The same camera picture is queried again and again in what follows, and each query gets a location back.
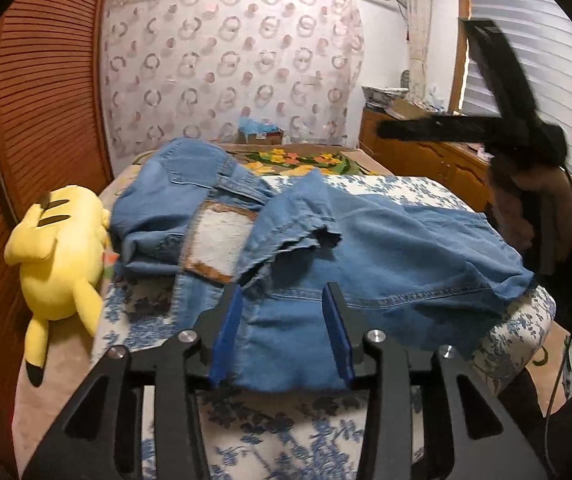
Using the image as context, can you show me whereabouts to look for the beige tied curtain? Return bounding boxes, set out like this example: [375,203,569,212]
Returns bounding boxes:
[401,0,429,91]

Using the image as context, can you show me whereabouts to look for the thin dark cable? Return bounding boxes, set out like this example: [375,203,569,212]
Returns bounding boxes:
[545,332,572,421]

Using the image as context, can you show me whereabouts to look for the blue denim pants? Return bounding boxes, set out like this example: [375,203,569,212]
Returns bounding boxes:
[171,167,537,393]

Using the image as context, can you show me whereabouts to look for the colourful flower blanket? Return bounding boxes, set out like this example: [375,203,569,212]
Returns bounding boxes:
[236,146,382,178]

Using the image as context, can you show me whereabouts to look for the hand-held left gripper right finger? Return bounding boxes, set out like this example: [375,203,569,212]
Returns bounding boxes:
[322,281,552,480]

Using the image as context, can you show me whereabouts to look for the cardboard box with blue cloth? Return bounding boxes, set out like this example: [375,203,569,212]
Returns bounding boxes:
[238,117,284,145]

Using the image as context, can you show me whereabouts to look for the bed with beige sheet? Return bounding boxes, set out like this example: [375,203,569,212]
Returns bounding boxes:
[11,142,397,466]

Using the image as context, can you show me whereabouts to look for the yellow plush toy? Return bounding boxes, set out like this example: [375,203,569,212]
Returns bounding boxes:
[3,185,114,388]

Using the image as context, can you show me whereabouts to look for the ring-patterned sheer curtain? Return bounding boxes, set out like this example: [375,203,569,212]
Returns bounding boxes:
[100,0,367,171]

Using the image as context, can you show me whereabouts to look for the wooden louvred wardrobe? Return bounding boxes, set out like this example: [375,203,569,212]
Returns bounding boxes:
[0,0,117,461]

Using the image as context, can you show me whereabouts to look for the flat cardboard box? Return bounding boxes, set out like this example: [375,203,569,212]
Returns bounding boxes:
[388,99,434,120]

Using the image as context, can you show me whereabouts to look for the folded blue jeans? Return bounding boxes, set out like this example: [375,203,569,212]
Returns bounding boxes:
[111,137,277,278]

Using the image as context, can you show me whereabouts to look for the person's right hand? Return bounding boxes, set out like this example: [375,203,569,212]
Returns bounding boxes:
[486,160,572,271]

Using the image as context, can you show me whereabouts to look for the wooden sideboard cabinet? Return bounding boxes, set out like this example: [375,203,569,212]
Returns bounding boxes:
[358,107,497,211]

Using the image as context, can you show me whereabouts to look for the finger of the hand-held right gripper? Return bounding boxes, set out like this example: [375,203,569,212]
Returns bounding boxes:
[376,115,492,143]
[458,19,537,126]

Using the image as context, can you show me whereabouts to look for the grey striped window blind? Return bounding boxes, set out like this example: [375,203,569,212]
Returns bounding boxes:
[466,0,572,201]

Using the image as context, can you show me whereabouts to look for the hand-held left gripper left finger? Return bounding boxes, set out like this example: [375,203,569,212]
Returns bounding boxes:
[21,282,247,480]

